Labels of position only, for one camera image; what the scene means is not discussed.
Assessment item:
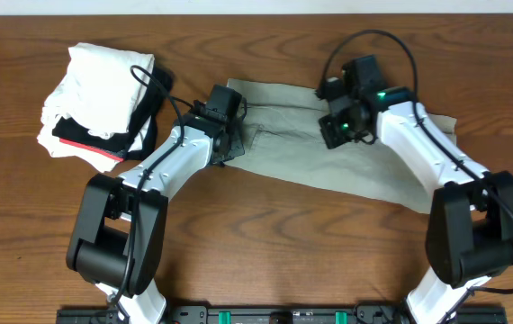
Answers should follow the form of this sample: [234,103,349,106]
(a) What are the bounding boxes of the khaki green shorts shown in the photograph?
[227,78,432,213]

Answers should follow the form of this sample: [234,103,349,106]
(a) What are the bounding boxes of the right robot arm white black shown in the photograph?
[317,56,513,323]

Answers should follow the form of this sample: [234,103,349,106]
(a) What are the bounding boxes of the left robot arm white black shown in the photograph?
[57,85,247,323]

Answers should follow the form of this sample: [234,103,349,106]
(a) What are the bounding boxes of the black folded garment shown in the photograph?
[51,89,165,162]

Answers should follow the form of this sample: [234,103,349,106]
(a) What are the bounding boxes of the white folded garment on top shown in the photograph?
[41,42,155,139]

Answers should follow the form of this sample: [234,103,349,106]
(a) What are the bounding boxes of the white garment at stack bottom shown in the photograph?
[37,118,150,172]

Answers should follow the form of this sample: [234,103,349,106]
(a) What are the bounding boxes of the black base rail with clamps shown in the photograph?
[56,304,509,324]

